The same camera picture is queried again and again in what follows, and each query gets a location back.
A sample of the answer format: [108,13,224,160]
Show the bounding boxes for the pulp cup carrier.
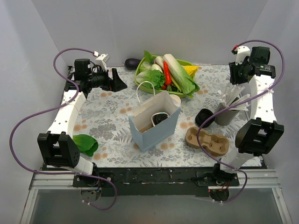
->
[139,124,153,133]

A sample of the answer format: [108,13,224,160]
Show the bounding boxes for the light blue paper bag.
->
[128,91,181,152]

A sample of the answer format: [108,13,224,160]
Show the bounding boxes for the black cup lid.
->
[151,112,170,126]

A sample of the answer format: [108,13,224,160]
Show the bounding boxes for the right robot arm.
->
[211,46,284,186]

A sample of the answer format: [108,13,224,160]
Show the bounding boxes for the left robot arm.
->
[37,57,127,187]

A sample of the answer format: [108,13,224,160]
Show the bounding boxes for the dark purple eggplant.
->
[124,58,141,70]

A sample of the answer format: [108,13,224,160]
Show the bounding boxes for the cup of white straws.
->
[214,85,250,126]

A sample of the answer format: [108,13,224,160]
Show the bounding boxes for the green lettuce head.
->
[135,70,165,90]

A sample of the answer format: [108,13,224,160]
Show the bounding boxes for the floral table mat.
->
[46,64,262,168]

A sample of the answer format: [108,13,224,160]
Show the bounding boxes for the yellow pepper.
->
[183,65,199,79]

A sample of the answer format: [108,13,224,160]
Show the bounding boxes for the stack of black lids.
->
[195,108,215,128]

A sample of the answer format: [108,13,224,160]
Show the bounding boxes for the napa cabbage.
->
[163,54,199,98]

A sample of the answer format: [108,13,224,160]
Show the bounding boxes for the green plastic vegetable tray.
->
[135,58,199,98]

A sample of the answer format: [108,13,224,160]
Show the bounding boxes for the stack of paper cups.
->
[170,94,181,107]

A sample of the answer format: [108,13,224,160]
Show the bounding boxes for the green bok choy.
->
[72,134,99,157]

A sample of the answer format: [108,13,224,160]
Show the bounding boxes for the stack of pulp cup carriers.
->
[185,126,229,157]

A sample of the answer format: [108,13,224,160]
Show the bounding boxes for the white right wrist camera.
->
[232,45,250,65]

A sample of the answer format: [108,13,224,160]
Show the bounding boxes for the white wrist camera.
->
[232,45,250,65]
[93,51,110,71]

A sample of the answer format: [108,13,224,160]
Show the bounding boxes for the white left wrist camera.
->
[93,51,110,71]

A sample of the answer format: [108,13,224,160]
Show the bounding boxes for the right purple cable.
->
[197,39,286,203]

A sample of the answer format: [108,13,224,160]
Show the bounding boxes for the purple cable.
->
[197,39,286,203]
[9,48,117,211]

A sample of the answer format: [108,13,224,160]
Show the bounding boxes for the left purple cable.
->
[9,48,117,211]

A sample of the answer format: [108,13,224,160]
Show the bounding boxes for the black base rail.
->
[73,167,240,197]

